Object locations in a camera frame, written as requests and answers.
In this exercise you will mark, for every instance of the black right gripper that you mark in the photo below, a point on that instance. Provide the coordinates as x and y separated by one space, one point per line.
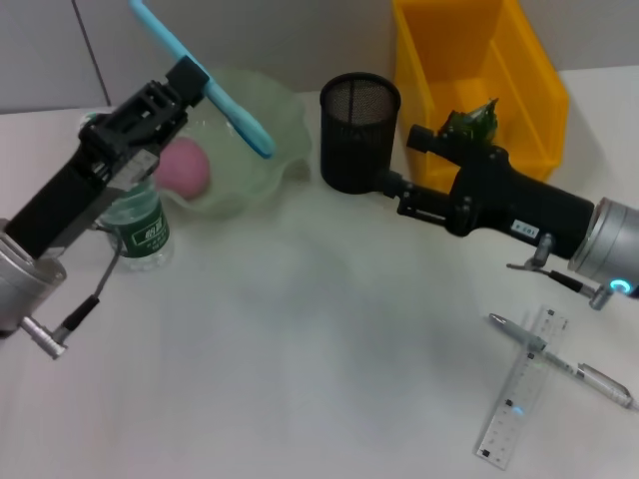
514 204

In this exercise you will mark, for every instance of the blue scissors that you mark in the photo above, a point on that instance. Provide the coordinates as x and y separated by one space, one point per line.
239 120

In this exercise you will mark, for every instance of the green plastic wrapper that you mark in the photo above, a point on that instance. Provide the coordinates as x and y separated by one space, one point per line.
469 122

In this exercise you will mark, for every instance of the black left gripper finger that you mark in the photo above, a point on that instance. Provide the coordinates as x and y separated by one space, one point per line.
190 82

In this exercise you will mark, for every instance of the transparent plastic ruler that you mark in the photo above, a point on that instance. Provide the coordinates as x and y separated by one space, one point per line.
514 409

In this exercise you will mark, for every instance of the green glass fruit bowl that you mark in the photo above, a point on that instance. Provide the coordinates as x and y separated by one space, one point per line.
279 130

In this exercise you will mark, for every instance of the pink peach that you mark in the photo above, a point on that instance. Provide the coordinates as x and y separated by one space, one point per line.
185 167

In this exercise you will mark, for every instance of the yellow plastic bin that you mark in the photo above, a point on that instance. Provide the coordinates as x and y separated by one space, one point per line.
524 75

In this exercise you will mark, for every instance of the clear green-label water bottle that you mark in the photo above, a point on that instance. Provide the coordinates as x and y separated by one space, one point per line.
145 234

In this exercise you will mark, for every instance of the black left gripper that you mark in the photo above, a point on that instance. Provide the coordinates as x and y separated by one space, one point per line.
75 199

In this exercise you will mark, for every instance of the black mesh pen holder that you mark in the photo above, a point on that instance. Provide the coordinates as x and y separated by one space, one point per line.
357 144

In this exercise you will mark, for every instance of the silver white pen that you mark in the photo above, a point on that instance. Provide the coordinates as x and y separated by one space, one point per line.
564 361

